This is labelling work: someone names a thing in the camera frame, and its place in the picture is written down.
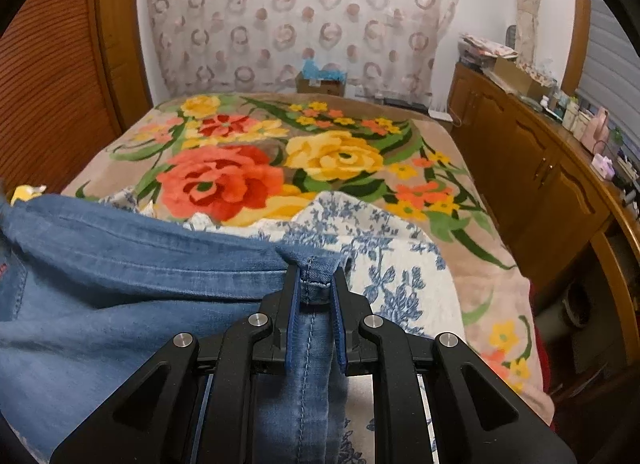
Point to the floral plush blanket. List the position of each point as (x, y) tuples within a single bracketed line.
[(340, 153)]

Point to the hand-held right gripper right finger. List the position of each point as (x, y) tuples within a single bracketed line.
[(340, 329)]

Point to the blue and white floral cloth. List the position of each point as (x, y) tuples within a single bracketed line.
[(395, 264)]

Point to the circle patterned curtain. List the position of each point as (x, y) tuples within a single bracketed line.
[(300, 18)]

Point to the beige lace curtain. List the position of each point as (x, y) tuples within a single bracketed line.
[(529, 3)]

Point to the wooden sideboard cabinet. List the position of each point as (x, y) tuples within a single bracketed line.
[(525, 153)]

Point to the yellow plush toy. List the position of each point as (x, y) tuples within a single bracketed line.
[(27, 193)]

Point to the open cardboard box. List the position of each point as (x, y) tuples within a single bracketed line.
[(520, 76)]

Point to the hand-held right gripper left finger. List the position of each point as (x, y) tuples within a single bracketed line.
[(293, 309)]

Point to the grey window blind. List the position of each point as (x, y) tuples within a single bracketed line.
[(612, 58)]

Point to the blue denim pants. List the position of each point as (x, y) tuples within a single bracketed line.
[(125, 294)]

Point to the small cardboard box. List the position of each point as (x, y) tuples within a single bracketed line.
[(320, 87)]

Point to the small pink box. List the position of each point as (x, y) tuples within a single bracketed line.
[(602, 165)]

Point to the wooden headboard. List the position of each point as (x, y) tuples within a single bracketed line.
[(60, 93)]

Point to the pink bag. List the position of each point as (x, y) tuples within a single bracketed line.
[(596, 131)]

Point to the light blue bag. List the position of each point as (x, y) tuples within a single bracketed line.
[(320, 71)]

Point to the stack of papers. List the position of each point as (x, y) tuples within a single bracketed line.
[(482, 49)]

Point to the wooden window frame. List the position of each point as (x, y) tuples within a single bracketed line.
[(580, 28)]

